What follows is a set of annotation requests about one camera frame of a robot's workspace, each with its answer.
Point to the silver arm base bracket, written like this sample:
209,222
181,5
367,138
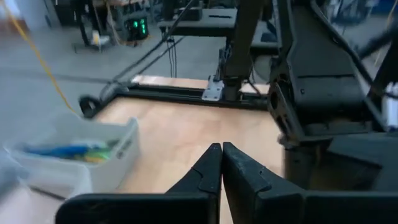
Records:
213,91

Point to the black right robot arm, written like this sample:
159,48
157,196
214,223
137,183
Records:
326,62

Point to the black table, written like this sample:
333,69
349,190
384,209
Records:
199,25

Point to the yellow cup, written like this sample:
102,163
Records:
96,38

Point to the black box green lights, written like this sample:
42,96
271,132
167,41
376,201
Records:
136,28

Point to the white plastic storage bin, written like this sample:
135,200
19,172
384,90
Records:
124,161
46,180

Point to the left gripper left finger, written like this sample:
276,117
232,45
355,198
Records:
155,208

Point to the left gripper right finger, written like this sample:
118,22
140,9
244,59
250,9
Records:
280,208

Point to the black metal table frame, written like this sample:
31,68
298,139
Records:
171,95

